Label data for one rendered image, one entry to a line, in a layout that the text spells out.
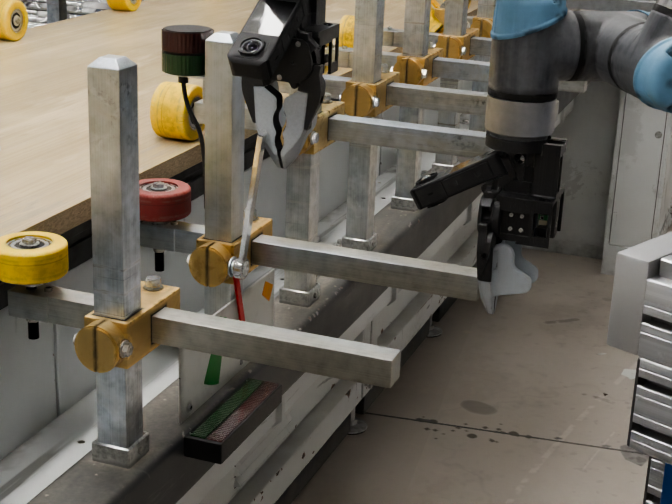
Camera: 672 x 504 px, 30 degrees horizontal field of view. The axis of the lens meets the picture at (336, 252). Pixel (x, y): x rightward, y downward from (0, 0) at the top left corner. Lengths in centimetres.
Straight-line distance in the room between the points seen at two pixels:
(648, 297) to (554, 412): 200
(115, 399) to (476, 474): 159
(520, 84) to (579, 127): 276
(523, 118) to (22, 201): 60
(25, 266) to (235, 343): 24
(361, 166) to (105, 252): 76
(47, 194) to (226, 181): 24
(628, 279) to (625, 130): 283
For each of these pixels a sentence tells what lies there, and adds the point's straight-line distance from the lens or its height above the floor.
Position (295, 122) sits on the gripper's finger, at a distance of 133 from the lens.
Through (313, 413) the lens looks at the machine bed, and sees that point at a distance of 265.
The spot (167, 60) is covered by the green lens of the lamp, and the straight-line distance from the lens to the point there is 145.
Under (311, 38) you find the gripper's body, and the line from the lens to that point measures 131.
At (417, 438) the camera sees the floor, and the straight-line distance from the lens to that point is 293.
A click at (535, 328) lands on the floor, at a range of 360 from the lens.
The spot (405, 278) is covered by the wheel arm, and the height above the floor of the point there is 85.
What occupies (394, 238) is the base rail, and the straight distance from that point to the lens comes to 205.
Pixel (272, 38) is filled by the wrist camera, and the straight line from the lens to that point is 127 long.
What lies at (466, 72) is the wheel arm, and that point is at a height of 94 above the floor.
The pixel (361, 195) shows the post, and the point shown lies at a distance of 195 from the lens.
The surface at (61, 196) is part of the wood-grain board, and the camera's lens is 156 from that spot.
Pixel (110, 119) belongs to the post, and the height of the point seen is 107.
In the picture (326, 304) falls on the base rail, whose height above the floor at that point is 70.
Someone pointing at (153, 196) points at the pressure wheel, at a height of 91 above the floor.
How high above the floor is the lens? 135
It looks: 19 degrees down
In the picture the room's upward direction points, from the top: 2 degrees clockwise
